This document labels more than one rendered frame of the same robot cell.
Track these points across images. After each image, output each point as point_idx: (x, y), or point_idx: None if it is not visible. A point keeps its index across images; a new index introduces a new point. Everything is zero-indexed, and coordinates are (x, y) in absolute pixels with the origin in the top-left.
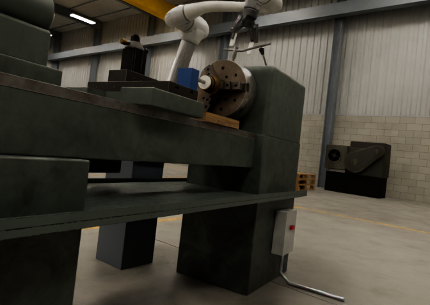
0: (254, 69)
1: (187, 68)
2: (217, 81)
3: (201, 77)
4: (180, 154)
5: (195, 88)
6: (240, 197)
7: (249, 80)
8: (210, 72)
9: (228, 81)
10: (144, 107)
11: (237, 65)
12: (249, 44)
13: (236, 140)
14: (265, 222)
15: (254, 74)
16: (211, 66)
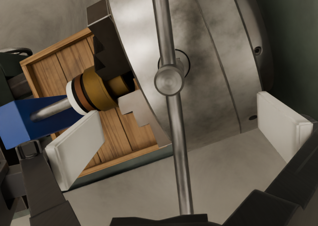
0: (312, 96)
1: (1, 136)
2: (110, 106)
3: (67, 90)
4: None
5: (52, 132)
6: (160, 160)
7: (206, 145)
8: (99, 58)
9: (136, 122)
10: None
11: (162, 128)
12: (285, 118)
13: None
14: None
15: (295, 102)
16: (102, 23)
